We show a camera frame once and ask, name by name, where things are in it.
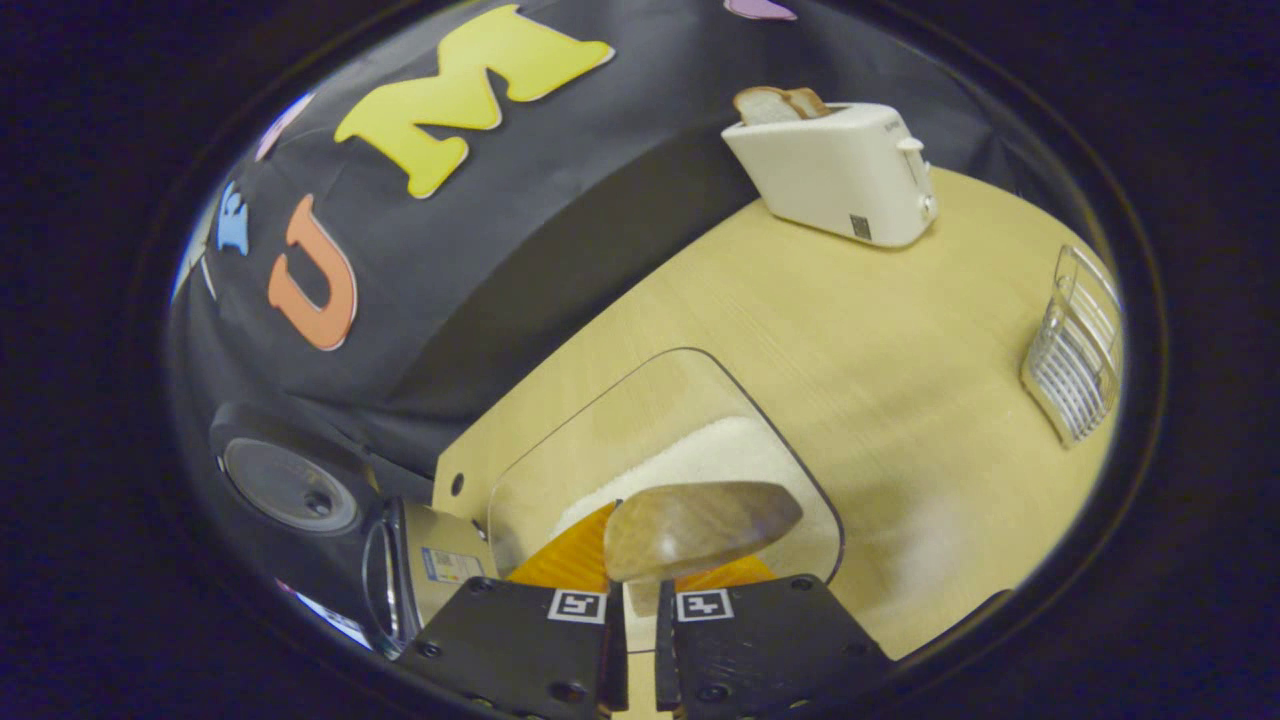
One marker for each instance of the black backdrop cloth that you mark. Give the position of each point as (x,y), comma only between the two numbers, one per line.
(560,200)

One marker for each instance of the light toast slice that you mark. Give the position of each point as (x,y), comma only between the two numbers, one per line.
(765,105)

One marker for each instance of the dark grey rice cooker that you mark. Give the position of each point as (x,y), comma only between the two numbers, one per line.
(290,485)

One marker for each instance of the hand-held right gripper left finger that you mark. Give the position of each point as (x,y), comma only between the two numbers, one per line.
(510,650)

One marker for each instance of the white toaster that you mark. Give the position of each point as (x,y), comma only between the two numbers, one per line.
(830,170)

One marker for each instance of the wooden spoon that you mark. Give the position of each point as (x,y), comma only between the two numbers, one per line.
(700,530)

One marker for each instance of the clear plastic container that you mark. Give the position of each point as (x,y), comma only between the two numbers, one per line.
(640,420)

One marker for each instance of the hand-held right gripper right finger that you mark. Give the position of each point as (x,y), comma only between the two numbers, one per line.
(770,650)

